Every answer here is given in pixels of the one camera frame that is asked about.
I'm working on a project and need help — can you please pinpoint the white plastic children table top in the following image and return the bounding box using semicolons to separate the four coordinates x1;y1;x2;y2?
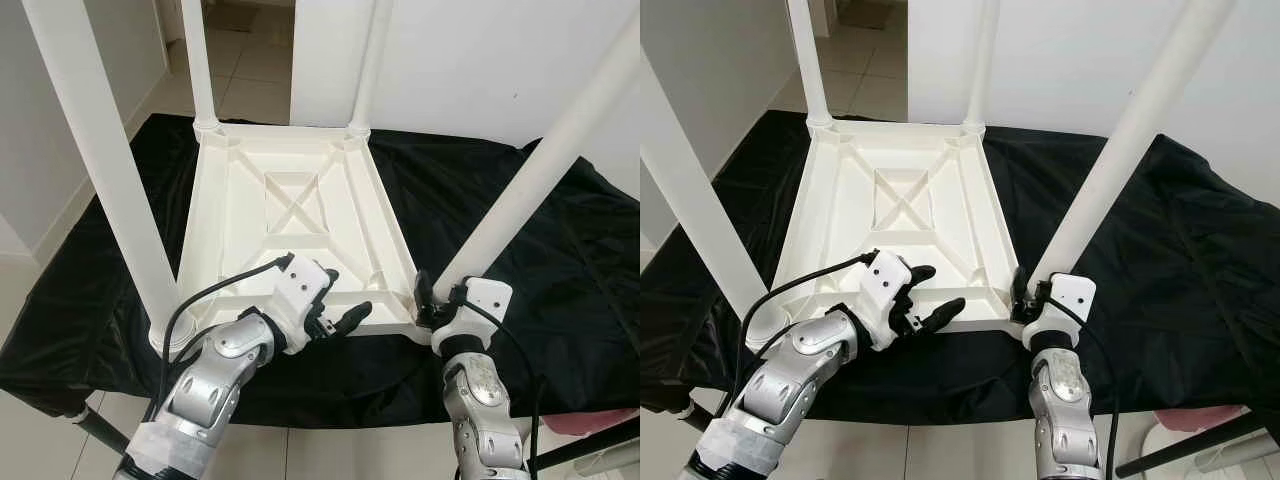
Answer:
745;115;1026;351
150;120;441;353

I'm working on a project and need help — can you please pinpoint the white plastic table leg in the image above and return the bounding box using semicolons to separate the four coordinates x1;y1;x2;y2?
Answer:
180;0;221;136
640;50;791;351
788;0;834;129
432;15;641;301
962;0;1001;131
347;0;394;136
1025;0;1238;291
20;0;201;356

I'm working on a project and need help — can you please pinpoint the black shiny table cloth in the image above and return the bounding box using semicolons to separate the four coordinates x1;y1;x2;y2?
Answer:
640;108;1280;426
0;112;641;429

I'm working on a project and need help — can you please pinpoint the pink cloth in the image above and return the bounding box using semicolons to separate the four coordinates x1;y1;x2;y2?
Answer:
545;408;637;437
1155;405;1251;433

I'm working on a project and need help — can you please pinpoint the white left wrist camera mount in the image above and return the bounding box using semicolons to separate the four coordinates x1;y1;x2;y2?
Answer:
857;250;916;351
268;255;337;353

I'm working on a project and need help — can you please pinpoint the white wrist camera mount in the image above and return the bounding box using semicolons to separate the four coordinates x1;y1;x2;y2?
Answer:
857;250;916;351
432;278;514;353
268;255;337;353
1022;272;1098;349

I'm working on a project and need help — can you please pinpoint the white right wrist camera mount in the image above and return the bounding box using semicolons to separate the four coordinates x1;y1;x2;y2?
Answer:
1022;272;1098;349
432;278;514;353

